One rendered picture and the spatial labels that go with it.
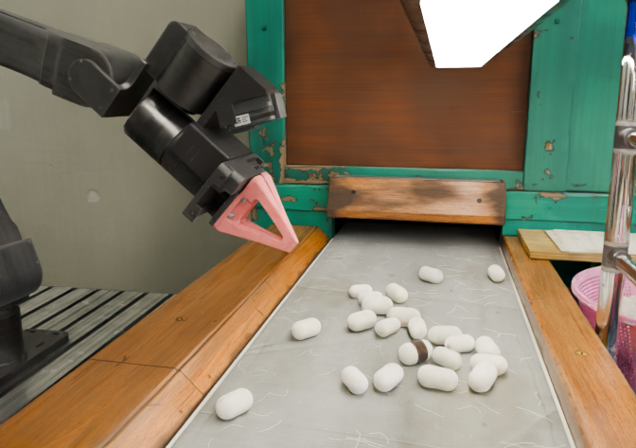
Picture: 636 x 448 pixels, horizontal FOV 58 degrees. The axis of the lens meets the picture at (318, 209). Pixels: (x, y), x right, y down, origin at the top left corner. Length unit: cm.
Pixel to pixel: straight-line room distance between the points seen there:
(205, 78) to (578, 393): 42
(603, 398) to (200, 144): 41
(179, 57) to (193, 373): 29
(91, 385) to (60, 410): 4
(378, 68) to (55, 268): 156
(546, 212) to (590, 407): 58
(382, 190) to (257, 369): 50
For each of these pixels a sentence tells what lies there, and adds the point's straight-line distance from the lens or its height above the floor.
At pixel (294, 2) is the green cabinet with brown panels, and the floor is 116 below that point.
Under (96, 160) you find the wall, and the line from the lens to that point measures 210.
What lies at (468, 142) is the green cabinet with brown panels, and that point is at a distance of 103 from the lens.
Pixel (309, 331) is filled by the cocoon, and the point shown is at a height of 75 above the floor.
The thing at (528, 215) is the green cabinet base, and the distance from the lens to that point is 105.
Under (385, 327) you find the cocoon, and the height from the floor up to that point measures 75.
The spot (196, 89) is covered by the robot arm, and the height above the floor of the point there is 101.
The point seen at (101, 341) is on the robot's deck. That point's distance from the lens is 86.
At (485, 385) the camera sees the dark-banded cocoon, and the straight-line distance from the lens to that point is 54.
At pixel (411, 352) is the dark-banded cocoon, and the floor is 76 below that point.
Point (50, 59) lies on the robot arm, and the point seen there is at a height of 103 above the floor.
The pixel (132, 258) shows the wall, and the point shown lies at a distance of 211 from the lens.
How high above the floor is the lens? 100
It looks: 11 degrees down
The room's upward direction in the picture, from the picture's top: straight up
